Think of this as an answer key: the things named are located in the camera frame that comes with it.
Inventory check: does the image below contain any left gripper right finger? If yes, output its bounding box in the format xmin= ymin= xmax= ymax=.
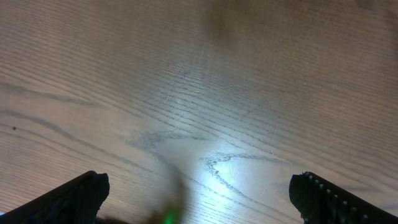
xmin=289 ymin=172 xmax=397 ymax=224

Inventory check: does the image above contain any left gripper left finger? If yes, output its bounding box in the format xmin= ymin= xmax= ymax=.
xmin=1 ymin=170 xmax=110 ymax=224

